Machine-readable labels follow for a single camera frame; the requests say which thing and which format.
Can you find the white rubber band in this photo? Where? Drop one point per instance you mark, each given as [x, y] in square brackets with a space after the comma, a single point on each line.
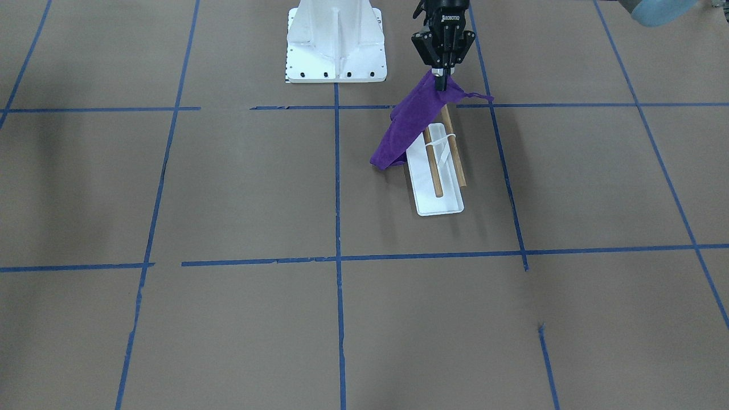
[446, 151]

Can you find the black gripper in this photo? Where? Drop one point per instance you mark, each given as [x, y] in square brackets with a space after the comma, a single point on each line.
[446, 21]

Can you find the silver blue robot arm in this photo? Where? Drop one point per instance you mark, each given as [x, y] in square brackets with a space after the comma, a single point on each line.
[646, 13]

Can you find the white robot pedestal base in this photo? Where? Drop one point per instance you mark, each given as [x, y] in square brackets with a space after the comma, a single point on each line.
[335, 42]

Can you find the purple towel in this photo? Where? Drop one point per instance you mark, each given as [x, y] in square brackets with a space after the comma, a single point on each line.
[412, 115]

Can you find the white rack base tray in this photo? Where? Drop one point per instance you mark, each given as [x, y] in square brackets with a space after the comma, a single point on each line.
[427, 205]

